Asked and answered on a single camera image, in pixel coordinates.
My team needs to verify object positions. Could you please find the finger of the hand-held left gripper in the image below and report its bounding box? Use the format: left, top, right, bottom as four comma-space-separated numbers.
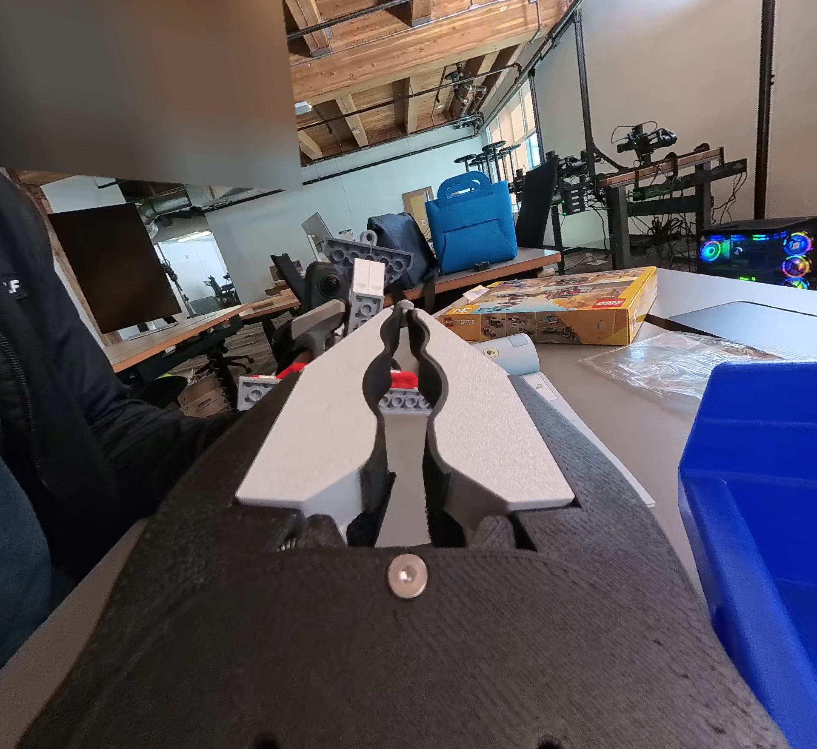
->
290, 304, 347, 349

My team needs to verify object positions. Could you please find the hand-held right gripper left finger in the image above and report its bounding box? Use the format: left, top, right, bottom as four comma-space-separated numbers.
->
235, 308, 407, 542

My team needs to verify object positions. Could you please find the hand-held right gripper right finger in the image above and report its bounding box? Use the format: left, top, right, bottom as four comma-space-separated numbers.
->
408, 308, 577, 549

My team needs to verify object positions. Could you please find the grey winged toy brick model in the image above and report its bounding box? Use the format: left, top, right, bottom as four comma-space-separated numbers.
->
319, 228, 417, 338

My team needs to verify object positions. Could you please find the red grey brick assembly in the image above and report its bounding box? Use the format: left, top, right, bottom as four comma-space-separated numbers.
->
237, 361, 436, 415

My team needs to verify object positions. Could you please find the person's left forearm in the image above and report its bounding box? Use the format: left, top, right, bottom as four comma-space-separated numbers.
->
109, 379, 256, 517

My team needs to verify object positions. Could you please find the grey desk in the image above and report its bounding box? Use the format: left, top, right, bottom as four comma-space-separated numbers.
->
0, 267, 817, 692

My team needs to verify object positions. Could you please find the wooden office desk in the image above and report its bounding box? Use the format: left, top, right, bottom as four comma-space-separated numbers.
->
102, 299, 301, 375
408, 248, 563, 298

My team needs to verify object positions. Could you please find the building instruction booklet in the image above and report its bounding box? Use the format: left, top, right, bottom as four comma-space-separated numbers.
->
472, 333, 656, 509

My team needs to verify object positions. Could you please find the navy backpack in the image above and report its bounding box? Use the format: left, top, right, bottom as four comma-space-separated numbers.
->
367, 211, 441, 293

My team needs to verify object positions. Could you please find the cardboard box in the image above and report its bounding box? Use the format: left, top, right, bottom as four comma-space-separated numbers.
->
177, 373, 240, 419

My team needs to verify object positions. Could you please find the yellow toy brick box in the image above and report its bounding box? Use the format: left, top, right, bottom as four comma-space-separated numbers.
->
434, 266, 658, 347

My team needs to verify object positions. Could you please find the blue felt bag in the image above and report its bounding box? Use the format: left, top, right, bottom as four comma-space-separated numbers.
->
424, 171, 519, 276

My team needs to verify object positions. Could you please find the clear plastic bag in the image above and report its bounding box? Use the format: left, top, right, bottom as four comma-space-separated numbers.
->
580, 333, 786, 402

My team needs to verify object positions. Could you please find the black computer monitor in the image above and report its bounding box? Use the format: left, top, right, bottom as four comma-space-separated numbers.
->
48, 202, 185, 342

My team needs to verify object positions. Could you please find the blue plastic bin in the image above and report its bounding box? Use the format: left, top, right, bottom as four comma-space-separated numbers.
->
678, 361, 817, 749

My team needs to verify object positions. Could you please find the silver laptop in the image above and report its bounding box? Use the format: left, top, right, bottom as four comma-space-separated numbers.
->
660, 299, 817, 359

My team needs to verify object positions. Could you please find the desktop computer with lit fans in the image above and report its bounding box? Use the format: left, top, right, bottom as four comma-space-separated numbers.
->
696, 216, 817, 290

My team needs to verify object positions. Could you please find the black round fan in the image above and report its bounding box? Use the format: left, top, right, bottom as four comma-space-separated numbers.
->
718, 0, 817, 220

